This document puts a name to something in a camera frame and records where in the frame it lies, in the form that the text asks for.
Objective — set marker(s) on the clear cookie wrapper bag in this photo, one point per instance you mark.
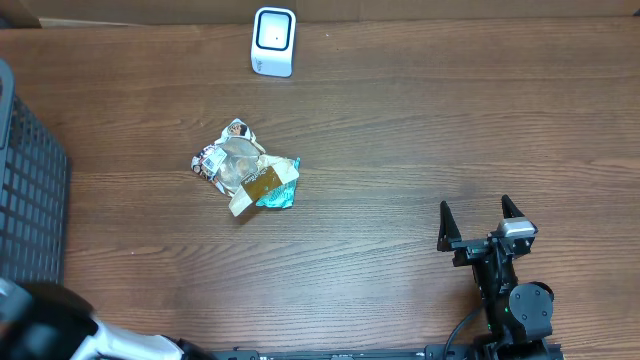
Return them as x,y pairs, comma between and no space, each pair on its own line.
231,164

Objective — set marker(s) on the white barcode scanner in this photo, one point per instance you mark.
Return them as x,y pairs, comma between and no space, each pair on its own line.
273,41

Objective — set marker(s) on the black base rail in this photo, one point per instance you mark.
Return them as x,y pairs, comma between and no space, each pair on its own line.
430,352

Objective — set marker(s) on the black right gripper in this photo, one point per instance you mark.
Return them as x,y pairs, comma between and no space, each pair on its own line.
468,249

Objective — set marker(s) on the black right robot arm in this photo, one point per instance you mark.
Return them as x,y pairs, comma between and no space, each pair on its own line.
519,316

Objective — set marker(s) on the black mesh basket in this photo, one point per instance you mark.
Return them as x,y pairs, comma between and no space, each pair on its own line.
35,184

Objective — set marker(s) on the teal snack packet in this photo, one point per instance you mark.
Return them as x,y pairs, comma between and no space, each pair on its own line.
283,196

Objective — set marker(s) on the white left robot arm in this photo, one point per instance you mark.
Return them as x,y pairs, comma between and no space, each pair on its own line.
46,321

